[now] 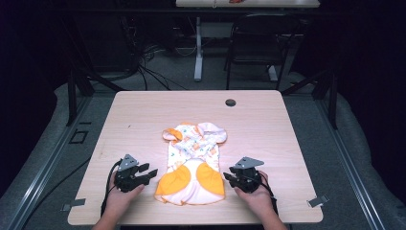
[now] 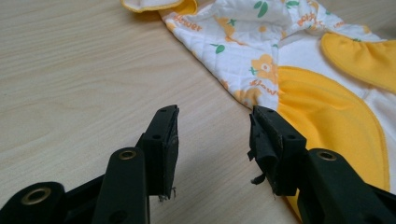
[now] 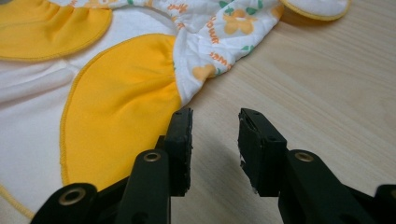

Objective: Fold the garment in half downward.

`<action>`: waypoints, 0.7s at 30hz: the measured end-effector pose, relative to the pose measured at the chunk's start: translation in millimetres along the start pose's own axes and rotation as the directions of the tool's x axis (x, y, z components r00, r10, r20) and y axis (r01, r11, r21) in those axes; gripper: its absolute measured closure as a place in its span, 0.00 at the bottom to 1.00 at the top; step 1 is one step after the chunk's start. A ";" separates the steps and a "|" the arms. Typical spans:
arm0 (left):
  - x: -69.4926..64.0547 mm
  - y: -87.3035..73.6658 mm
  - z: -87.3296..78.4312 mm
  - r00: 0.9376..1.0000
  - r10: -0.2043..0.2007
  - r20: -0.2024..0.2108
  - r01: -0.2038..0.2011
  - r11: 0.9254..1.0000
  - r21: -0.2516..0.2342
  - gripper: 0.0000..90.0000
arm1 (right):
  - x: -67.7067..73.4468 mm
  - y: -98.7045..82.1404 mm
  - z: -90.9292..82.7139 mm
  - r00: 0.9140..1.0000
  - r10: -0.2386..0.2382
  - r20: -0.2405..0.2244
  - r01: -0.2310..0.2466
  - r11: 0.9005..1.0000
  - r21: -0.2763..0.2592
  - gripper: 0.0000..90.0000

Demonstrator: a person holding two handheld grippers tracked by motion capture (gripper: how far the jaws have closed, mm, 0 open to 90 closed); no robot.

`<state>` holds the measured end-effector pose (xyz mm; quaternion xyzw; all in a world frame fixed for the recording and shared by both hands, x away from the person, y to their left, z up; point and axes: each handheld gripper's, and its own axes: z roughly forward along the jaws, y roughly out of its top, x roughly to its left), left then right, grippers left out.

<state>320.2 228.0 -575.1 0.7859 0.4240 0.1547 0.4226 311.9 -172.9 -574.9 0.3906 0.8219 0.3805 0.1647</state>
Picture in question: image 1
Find black folding chair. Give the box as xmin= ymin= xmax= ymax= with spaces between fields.
xmin=223 ymin=12 xmax=305 ymax=91

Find aluminium floor rail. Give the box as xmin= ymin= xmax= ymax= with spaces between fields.
xmin=5 ymin=95 xmax=94 ymax=230
xmin=314 ymin=95 xmax=388 ymax=230

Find orange and white baby romper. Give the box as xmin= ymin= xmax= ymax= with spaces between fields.
xmin=153 ymin=121 xmax=229 ymax=206

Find white table leg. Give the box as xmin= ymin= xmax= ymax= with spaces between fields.
xmin=193 ymin=16 xmax=205 ymax=82

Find grey tape strip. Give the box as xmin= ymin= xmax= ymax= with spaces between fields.
xmin=306 ymin=194 xmax=330 ymax=208
xmin=61 ymin=197 xmax=87 ymax=212

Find light background table top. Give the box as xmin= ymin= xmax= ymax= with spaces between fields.
xmin=175 ymin=0 xmax=321 ymax=9

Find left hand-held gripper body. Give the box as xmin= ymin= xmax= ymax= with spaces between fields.
xmin=113 ymin=153 xmax=150 ymax=194

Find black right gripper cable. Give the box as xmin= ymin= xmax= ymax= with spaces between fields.
xmin=259 ymin=173 xmax=280 ymax=216

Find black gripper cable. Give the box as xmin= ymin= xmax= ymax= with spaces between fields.
xmin=259 ymin=173 xmax=280 ymax=216
xmin=100 ymin=158 xmax=124 ymax=219

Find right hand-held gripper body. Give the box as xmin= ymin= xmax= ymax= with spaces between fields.
xmin=231 ymin=156 xmax=265 ymax=195

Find person's left hand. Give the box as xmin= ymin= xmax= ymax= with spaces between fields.
xmin=106 ymin=172 xmax=147 ymax=215

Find black metal stand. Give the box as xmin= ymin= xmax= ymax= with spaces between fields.
xmin=65 ymin=65 xmax=126 ymax=127
xmin=281 ymin=68 xmax=340 ymax=130

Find bundle of floor cables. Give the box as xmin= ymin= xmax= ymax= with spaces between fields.
xmin=118 ymin=15 xmax=196 ymax=92

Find black floor cable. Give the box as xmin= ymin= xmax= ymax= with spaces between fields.
xmin=21 ymin=155 xmax=93 ymax=226

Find person's right hand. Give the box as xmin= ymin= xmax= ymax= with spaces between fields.
xmin=234 ymin=170 xmax=276 ymax=218

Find white table foot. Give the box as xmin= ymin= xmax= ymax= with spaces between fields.
xmin=267 ymin=64 xmax=280 ymax=82

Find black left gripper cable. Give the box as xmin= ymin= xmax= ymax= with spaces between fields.
xmin=100 ymin=158 xmax=124 ymax=219

